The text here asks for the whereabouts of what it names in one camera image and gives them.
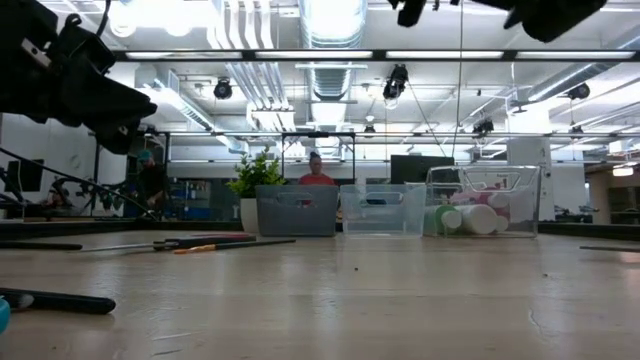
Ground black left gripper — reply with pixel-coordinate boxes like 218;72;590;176
0;0;159;155

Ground thin black paintbrush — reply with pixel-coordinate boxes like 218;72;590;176
0;241;84;251

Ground red and black scissors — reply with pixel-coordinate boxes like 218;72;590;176
82;233;257;253

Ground orange-tipped black paintbrush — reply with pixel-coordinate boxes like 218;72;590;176
173;238;297;255

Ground thick black paintbrush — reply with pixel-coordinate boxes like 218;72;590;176
0;286;117;316

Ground pink paint bottle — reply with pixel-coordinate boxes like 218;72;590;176
448;191;511;219

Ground green paint bottle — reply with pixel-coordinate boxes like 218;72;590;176
424;204;464;236

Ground white paint bottle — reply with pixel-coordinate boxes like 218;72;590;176
455;203;500;236

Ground person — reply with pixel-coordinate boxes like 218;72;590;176
298;151;336;187
134;149;169;216

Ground small potted green plant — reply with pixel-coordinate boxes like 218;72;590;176
227;147;287;235

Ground black computer monitor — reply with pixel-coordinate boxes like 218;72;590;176
390;154;455;185

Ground tall clear plastic bin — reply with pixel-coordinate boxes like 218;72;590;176
424;165;542;239

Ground grey plastic bin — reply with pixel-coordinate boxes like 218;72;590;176
254;183;340;238

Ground small clear plastic bin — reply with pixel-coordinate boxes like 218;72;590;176
339;183;427;237

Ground black hanging ceiling camera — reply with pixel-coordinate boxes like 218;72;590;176
382;63;410;101

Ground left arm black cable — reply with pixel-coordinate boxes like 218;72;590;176
0;146;159;221

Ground thin hanging wire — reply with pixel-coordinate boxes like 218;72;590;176
452;0;464;159

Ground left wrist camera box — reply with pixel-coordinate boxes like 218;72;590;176
49;14;119;76

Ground silver ceiling air duct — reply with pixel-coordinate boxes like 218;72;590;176
298;0;369;104

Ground black wall-side monitor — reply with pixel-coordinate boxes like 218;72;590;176
4;158;45;194

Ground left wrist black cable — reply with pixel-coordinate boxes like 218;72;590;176
64;0;112;36

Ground black aluminium table frame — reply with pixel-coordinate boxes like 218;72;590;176
0;218;640;252

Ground black overhead frame beam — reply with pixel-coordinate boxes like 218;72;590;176
112;48;640;63

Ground black background workstation frame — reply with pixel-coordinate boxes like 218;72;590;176
89;130;357;221

